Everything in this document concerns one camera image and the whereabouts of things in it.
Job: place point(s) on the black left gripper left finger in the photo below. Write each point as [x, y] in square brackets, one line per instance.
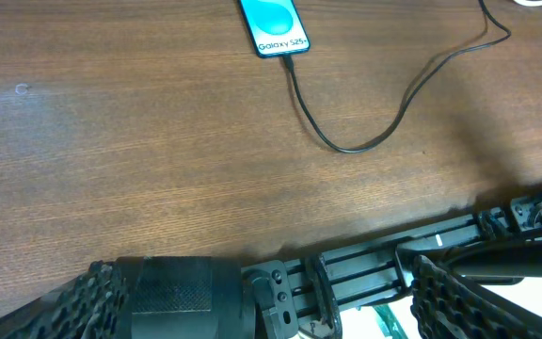
[87, 307]

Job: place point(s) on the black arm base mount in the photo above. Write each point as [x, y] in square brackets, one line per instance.
[499, 246]

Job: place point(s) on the blue Galaxy smartphone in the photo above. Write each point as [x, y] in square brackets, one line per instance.
[275, 27]

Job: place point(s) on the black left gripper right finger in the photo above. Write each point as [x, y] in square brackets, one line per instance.
[447, 305]

